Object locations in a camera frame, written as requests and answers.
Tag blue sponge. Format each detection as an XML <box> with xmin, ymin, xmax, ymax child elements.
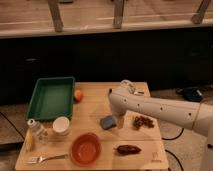
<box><xmin>100</xmin><ymin>115</ymin><xmax>116</xmax><ymax>130</ymax></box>

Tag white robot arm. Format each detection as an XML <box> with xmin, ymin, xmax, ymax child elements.
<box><xmin>108</xmin><ymin>80</ymin><xmax>213</xmax><ymax>171</ymax></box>

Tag green plastic tray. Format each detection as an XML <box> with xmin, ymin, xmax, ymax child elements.
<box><xmin>26</xmin><ymin>77</ymin><xmax>75</xmax><ymax>121</ymax></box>

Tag dark red grape bunch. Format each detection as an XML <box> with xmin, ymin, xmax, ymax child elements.
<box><xmin>133</xmin><ymin>116</ymin><xmax>154</xmax><ymax>130</ymax></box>

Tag orange bowl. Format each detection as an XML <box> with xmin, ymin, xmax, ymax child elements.
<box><xmin>69</xmin><ymin>133</ymin><xmax>101</xmax><ymax>167</ymax></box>

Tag orange peach fruit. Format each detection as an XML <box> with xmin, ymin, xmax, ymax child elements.
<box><xmin>74</xmin><ymin>90</ymin><xmax>83</xmax><ymax>102</ymax></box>

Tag white cup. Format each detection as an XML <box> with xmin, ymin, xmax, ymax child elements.
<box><xmin>52</xmin><ymin>116</ymin><xmax>70</xmax><ymax>135</ymax></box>

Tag blue black device on floor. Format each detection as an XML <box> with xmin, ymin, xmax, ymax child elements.
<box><xmin>176</xmin><ymin>87</ymin><xmax>203</xmax><ymax>102</ymax></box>

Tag clear plastic bottle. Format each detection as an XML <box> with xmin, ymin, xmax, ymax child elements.
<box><xmin>27</xmin><ymin>119</ymin><xmax>48</xmax><ymax>144</ymax></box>

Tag silver fork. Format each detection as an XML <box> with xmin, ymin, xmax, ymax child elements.
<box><xmin>27</xmin><ymin>154</ymin><xmax>68</xmax><ymax>164</ymax></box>

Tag yellow corn cob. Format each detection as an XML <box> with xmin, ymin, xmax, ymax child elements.
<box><xmin>25</xmin><ymin>131</ymin><xmax>34</xmax><ymax>151</ymax></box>

